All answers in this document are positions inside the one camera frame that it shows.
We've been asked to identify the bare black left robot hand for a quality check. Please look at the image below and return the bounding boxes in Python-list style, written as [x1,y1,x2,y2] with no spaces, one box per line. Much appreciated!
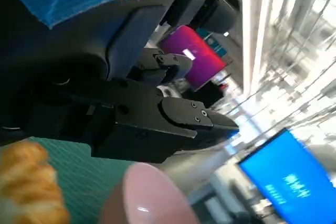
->
[0,0,240,164]

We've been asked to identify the long striped toy bread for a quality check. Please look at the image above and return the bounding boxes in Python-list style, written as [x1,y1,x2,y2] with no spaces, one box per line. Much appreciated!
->
[0,141,70,224]

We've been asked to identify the pink bowl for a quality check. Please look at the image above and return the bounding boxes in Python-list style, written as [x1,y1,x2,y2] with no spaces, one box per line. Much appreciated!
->
[101,162,200,224]

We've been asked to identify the green cutting mat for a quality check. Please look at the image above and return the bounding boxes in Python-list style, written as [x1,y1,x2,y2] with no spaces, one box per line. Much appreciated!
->
[28,136,137,224]

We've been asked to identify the purple red screen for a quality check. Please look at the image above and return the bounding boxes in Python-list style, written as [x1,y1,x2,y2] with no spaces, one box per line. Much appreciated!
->
[160,25,227,91]

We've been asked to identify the large blue screen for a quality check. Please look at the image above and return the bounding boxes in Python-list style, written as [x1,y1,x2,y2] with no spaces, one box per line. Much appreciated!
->
[237,128,336,224]

